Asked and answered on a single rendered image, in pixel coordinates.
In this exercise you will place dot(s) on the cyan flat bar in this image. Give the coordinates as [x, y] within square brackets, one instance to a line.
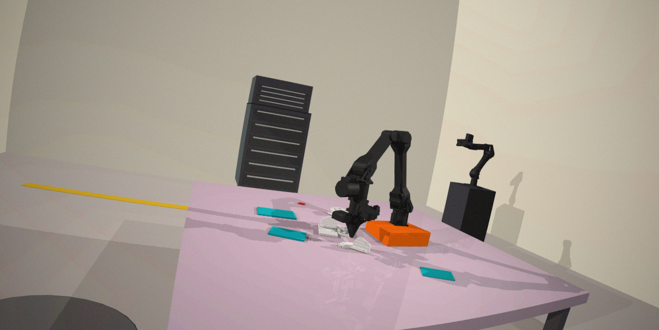
[285, 233]
[275, 213]

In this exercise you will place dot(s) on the teal flat plate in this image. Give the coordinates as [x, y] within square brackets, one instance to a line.
[436, 273]

